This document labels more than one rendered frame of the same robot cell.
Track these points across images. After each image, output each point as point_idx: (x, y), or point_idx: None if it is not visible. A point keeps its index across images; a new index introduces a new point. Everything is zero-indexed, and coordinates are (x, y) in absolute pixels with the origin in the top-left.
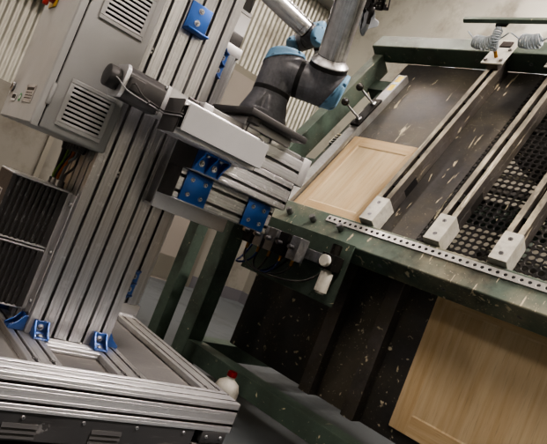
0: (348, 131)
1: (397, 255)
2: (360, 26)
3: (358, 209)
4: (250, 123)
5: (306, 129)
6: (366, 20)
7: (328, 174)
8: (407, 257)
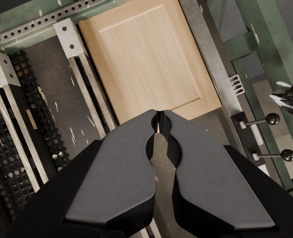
0: (232, 101)
1: (0, 21)
2: (169, 122)
3: (102, 38)
4: None
5: (287, 64)
6: (92, 152)
7: (181, 43)
8: None
